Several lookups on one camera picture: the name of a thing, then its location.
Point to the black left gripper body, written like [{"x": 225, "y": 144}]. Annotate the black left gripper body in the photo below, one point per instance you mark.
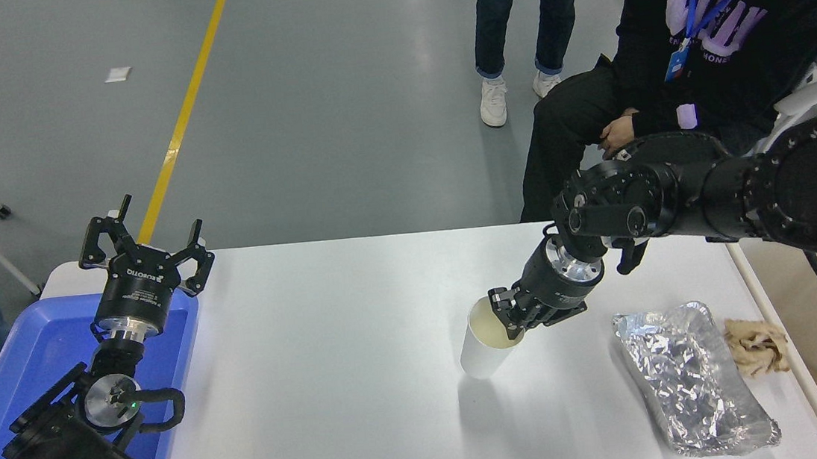
[{"x": 138, "y": 293}]

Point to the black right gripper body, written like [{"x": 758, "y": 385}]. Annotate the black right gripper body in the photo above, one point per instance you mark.
[{"x": 553, "y": 287}]

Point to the white paper cup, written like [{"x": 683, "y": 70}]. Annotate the white paper cup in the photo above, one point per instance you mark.
[{"x": 481, "y": 359}]

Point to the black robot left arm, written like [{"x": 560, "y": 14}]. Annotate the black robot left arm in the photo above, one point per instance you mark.
[{"x": 56, "y": 458}]

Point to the seated person's right hand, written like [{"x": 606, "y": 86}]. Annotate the seated person's right hand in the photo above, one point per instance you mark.
[{"x": 621, "y": 138}]

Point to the blue plastic tray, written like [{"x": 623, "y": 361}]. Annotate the blue plastic tray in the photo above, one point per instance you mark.
[{"x": 38, "y": 355}]

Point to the crumpled silver foil tray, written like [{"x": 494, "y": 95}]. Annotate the crumpled silver foil tray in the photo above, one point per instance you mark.
[{"x": 693, "y": 382}]

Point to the white paper scrap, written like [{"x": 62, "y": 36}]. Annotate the white paper scrap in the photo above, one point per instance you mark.
[{"x": 117, "y": 74}]

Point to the crumpled tan paper ball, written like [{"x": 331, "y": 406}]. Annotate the crumpled tan paper ball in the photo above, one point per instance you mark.
[{"x": 757, "y": 347}]

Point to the seated person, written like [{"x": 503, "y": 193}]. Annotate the seated person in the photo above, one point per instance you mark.
[{"x": 644, "y": 27}]

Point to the standing person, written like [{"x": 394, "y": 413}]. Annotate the standing person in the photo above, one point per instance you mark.
[{"x": 500, "y": 11}]

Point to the white chair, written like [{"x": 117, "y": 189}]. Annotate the white chair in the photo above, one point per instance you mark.
[{"x": 804, "y": 97}]

